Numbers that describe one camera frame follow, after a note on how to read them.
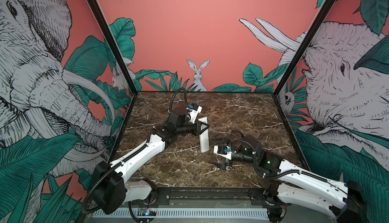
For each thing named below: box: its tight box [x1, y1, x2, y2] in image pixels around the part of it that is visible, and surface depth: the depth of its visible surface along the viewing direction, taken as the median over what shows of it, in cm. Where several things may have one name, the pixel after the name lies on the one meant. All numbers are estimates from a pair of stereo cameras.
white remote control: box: [198, 117, 210, 154], surface depth 75 cm
